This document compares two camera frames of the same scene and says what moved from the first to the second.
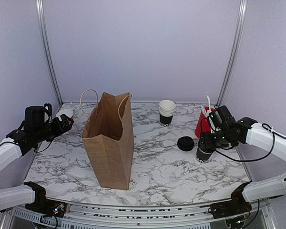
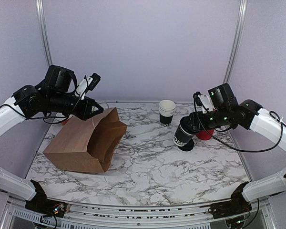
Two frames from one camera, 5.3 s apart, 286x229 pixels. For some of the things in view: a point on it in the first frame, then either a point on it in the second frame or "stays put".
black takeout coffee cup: (202, 156) -> (184, 132)
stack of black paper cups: (167, 109) stays put
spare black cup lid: (185, 143) stays put
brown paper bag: (108, 136) -> (86, 145)
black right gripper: (206, 142) -> (196, 120)
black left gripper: (59, 129) -> (85, 112)
